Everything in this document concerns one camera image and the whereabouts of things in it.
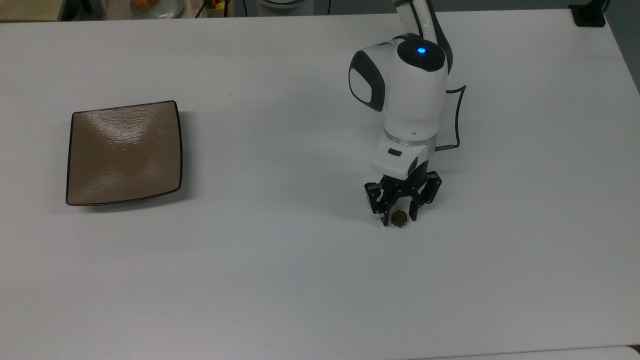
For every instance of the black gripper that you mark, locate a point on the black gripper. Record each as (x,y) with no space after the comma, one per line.
(406,187)

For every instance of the box of toy fruit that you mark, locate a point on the box of toy fruit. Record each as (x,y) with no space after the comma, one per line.
(218,7)

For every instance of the red toy strawberry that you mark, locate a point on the red toy strawberry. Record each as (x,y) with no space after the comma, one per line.
(399,219)

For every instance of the square brown ceramic plate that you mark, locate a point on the square brown ceramic plate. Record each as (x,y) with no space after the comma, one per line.
(125,152)

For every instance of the white round bowl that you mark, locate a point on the white round bowl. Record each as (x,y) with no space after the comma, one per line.
(285,3)

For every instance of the white plate with orange food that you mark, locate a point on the white plate with orange food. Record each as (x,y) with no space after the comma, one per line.
(157,7)

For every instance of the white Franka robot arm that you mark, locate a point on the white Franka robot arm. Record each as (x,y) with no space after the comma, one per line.
(410,100)

